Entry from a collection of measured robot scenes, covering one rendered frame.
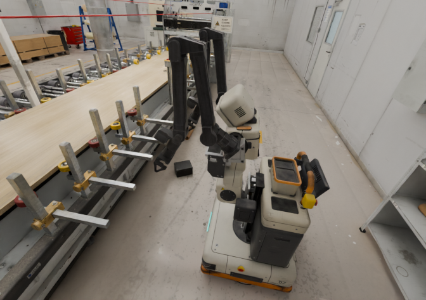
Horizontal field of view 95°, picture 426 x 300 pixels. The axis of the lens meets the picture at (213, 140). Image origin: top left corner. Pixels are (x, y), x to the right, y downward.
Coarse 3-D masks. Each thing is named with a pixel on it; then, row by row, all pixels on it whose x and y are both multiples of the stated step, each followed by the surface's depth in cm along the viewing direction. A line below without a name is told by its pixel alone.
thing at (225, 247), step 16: (224, 208) 170; (208, 224) 159; (224, 224) 157; (240, 224) 159; (208, 240) 146; (224, 240) 146; (240, 240) 147; (208, 256) 137; (224, 256) 137; (240, 256) 137; (208, 272) 144; (224, 272) 140; (240, 272) 136; (256, 272) 132; (272, 272) 131; (288, 272) 131; (272, 288) 139; (288, 288) 137
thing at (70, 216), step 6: (60, 210) 98; (54, 216) 97; (60, 216) 96; (66, 216) 96; (72, 216) 96; (78, 216) 96; (84, 216) 96; (90, 216) 96; (78, 222) 96; (84, 222) 95; (90, 222) 94; (96, 222) 94; (102, 222) 94; (108, 222) 95
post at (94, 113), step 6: (90, 114) 117; (96, 114) 118; (96, 120) 118; (96, 126) 121; (102, 126) 124; (96, 132) 124; (102, 132) 125; (102, 138) 126; (102, 144) 128; (102, 150) 132; (108, 150) 134; (108, 162) 137; (108, 168) 140
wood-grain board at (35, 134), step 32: (160, 64) 328; (64, 96) 196; (96, 96) 201; (128, 96) 205; (0, 128) 143; (32, 128) 145; (64, 128) 148; (0, 160) 115; (32, 160) 117; (0, 192) 96
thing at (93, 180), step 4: (68, 176) 119; (72, 176) 119; (92, 176) 120; (88, 180) 118; (92, 180) 117; (96, 180) 118; (100, 180) 118; (104, 180) 118; (108, 180) 118; (112, 180) 118; (96, 184) 118; (100, 184) 118; (104, 184) 117; (108, 184) 116; (112, 184) 116; (116, 184) 116; (120, 184) 116; (124, 184) 116; (128, 184) 116; (132, 184) 117; (120, 188) 117; (124, 188) 116; (128, 188) 115; (132, 188) 114
